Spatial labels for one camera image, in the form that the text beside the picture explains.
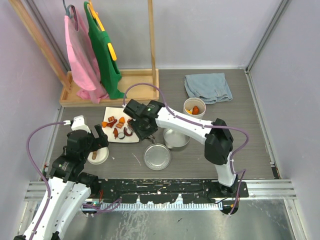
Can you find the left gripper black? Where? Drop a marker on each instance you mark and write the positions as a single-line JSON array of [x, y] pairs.
[[100, 141]]

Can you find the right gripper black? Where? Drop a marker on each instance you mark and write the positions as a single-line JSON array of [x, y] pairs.
[[143, 134]]

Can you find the metal tongs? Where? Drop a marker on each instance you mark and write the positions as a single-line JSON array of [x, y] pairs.
[[151, 138]]

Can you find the round metal tin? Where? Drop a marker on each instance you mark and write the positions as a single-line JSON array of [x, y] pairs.
[[175, 140]]

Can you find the white cylindrical container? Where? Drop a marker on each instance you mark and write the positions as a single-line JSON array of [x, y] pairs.
[[190, 103]]

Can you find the blue cloth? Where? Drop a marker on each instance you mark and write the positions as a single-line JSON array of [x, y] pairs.
[[211, 88]]

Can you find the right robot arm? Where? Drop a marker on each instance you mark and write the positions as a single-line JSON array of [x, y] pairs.
[[214, 135]]

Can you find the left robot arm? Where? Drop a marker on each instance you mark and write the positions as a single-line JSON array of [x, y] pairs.
[[68, 186]]

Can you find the white square plate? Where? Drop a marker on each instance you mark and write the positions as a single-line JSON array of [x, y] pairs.
[[113, 123]]

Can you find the white rice roll piece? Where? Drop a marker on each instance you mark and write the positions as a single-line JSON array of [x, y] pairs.
[[121, 136]]

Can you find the purple octopus tentacle toy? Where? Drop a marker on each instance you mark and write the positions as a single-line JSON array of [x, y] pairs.
[[127, 132]]

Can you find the round metal tin lid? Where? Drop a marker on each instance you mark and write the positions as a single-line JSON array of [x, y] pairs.
[[157, 157]]

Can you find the wooden clothes rack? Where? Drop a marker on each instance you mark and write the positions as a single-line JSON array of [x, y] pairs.
[[134, 80]]

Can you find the orange shrimp piece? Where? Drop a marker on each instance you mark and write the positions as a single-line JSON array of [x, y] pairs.
[[195, 110]]

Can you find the green apron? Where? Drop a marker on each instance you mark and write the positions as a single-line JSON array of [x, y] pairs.
[[110, 74]]

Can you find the pink apron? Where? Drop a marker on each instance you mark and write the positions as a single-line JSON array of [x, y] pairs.
[[82, 60]]

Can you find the yellow hanger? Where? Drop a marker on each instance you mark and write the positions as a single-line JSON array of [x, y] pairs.
[[101, 27]]

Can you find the grey hanger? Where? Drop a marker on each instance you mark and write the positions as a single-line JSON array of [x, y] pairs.
[[71, 13]]

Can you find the white lid brown handle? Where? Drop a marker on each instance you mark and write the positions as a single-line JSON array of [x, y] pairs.
[[98, 157]]

